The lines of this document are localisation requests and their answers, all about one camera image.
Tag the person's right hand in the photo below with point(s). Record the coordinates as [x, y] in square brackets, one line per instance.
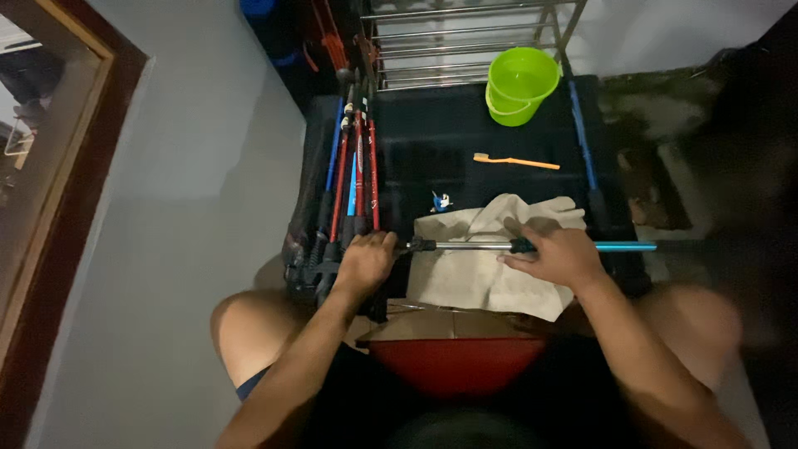
[561, 259]

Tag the person's left hand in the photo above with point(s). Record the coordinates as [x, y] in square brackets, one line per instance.
[363, 265]

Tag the silver and teal trekking pole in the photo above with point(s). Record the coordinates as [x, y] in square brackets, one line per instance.
[474, 245]

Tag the light blue trekking pole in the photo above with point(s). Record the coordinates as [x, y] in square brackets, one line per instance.
[352, 190]

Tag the white cloth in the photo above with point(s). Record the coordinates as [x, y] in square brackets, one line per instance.
[461, 277]

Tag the orange toothbrush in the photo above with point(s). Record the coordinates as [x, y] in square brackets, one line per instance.
[517, 162]

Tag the blue and black trekking pole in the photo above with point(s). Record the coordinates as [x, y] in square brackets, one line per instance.
[583, 137]

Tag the person's left leg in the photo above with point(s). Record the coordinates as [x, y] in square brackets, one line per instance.
[255, 340]

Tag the person's leg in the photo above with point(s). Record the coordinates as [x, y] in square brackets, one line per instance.
[692, 333]
[255, 340]

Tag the black storage case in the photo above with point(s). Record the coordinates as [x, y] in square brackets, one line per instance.
[430, 149]

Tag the red plastic stool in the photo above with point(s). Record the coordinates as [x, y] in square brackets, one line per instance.
[458, 365]

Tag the person's right leg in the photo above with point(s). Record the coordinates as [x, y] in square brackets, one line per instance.
[692, 333]

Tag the person's black shirt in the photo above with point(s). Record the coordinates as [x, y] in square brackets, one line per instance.
[474, 405]

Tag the green plastic bucket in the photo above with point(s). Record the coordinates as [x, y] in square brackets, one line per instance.
[520, 84]

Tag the steel tube rack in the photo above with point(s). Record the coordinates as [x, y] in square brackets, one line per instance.
[449, 43]

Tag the brown wooden door frame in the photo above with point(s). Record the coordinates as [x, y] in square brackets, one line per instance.
[43, 206]

